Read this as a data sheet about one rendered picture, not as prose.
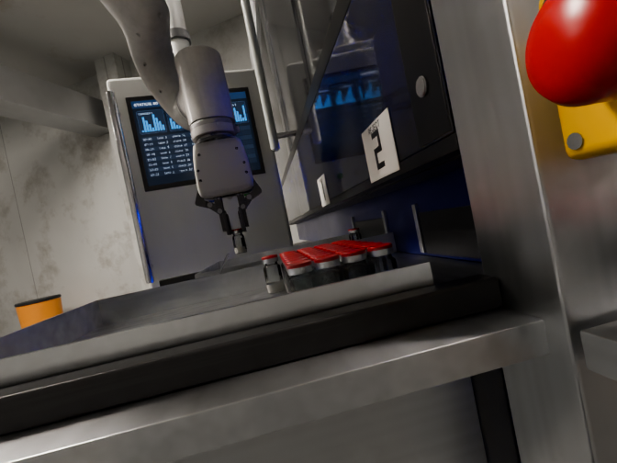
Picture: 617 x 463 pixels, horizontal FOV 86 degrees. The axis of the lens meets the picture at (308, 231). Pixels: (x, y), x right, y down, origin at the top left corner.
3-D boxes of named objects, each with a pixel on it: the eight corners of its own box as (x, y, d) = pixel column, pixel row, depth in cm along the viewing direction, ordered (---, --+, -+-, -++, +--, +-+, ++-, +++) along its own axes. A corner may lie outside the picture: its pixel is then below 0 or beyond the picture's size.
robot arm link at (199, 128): (239, 128, 66) (242, 142, 66) (194, 136, 65) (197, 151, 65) (236, 112, 58) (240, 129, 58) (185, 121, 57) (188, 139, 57)
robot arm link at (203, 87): (182, 134, 63) (198, 115, 56) (166, 66, 63) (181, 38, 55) (223, 134, 68) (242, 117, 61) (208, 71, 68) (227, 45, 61)
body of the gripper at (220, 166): (243, 137, 66) (256, 192, 66) (191, 146, 65) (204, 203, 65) (241, 125, 59) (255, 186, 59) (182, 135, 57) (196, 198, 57)
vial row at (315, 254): (318, 280, 43) (311, 246, 43) (353, 312, 26) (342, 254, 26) (302, 284, 43) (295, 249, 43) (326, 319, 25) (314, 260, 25)
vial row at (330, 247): (334, 276, 44) (328, 242, 44) (381, 306, 26) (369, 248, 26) (319, 280, 44) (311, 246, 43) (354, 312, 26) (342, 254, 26)
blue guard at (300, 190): (285, 223, 215) (279, 196, 215) (462, 130, 23) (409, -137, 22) (284, 224, 215) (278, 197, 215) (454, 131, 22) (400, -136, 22)
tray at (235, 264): (355, 246, 83) (353, 232, 83) (397, 252, 58) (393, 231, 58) (220, 276, 79) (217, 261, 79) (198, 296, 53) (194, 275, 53)
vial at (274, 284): (285, 287, 43) (277, 254, 43) (286, 290, 41) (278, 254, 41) (267, 291, 43) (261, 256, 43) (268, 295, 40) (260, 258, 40)
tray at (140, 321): (347, 270, 48) (342, 247, 48) (439, 312, 22) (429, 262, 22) (101, 325, 44) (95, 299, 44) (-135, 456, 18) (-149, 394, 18)
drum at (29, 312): (81, 346, 438) (69, 291, 437) (45, 362, 393) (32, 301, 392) (54, 349, 451) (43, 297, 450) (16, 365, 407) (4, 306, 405)
